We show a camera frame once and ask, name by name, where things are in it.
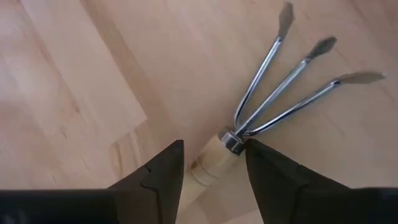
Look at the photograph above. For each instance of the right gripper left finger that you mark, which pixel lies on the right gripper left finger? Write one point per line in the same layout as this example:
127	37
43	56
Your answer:
161	186

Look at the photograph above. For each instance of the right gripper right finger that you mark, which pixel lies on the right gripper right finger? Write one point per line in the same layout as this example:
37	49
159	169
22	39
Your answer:
276	186

